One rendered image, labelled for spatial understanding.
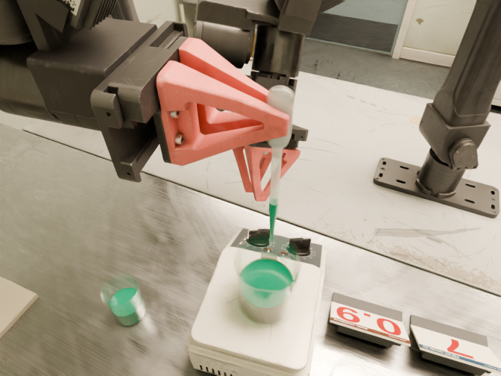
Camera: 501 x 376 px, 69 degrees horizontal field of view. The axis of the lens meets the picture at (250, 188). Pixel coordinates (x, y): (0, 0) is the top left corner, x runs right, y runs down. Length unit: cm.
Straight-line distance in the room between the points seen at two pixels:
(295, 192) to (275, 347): 31
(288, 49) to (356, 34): 292
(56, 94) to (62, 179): 49
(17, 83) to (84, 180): 44
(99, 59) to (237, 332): 28
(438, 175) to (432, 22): 266
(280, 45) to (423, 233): 37
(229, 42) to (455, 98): 32
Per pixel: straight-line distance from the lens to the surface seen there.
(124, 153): 24
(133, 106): 21
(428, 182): 67
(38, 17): 25
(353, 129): 79
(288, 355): 39
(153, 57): 23
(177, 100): 22
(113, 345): 51
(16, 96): 29
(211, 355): 41
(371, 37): 333
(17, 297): 59
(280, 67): 43
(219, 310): 41
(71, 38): 27
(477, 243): 66
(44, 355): 54
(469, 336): 55
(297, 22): 41
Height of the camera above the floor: 135
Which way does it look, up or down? 45 degrees down
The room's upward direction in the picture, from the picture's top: straight up
